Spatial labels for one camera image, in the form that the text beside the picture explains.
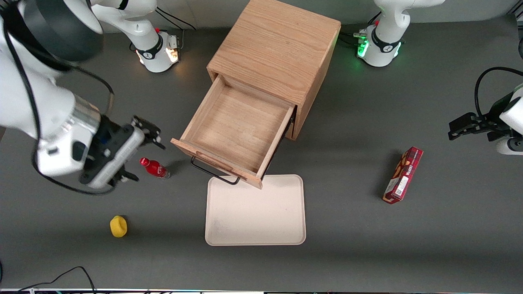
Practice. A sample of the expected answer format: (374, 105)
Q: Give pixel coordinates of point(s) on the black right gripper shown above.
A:
(107, 130)

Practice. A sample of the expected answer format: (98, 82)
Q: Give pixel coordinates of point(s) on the beige rectangular tray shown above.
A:
(255, 216)

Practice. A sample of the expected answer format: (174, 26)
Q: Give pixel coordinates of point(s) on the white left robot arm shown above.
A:
(388, 24)

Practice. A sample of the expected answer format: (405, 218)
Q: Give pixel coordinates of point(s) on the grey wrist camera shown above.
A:
(120, 151)
(508, 147)

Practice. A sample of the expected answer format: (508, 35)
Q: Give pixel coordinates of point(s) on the wooden drawer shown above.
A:
(237, 126)

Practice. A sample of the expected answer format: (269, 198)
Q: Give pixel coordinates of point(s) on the wooden drawer cabinet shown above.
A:
(273, 45)

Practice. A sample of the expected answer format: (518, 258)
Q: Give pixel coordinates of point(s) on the red snack box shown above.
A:
(403, 175)

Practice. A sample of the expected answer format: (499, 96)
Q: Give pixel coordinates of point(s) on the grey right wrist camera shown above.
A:
(120, 151)

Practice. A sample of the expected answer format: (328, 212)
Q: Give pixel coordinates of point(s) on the red plastic bottle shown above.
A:
(155, 168)

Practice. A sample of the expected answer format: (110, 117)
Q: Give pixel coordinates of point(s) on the yellow rounded toy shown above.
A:
(118, 226)

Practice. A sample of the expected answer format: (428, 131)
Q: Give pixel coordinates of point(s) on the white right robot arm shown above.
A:
(20, 94)

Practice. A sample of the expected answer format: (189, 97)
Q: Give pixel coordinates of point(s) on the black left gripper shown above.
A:
(492, 118)

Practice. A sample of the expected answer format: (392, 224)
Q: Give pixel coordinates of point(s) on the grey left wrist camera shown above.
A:
(508, 147)

